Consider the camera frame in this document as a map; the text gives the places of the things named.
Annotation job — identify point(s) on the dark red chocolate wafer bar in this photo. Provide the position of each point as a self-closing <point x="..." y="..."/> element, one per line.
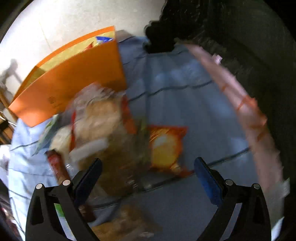
<point x="56" y="161"/>

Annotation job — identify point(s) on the dark carved wooden sofa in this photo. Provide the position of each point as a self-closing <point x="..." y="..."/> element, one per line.
<point x="256" y="40"/>

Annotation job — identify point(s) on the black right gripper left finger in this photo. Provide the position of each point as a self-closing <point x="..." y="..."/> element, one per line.
<point x="42" y="219"/>

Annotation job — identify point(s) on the red orange snack packet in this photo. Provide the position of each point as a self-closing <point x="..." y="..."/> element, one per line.
<point x="166" y="146"/>

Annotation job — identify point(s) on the green white snack packet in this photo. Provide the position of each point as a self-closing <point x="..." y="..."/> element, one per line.
<point x="51" y="128"/>

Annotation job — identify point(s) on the clear bag of pastries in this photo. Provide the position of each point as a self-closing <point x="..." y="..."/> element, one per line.
<point x="97" y="119"/>

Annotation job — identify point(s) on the orange cardboard box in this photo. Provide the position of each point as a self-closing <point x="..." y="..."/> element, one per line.
<point x="54" y="82"/>

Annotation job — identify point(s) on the blue cookie snack bag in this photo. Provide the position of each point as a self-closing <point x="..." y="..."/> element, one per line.
<point x="102" y="39"/>

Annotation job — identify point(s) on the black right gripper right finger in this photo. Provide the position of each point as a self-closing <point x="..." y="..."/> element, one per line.
<point x="253" y="221"/>

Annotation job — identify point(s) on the pink cushion border cloth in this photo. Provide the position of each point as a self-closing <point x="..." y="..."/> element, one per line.
<point x="266" y="156"/>

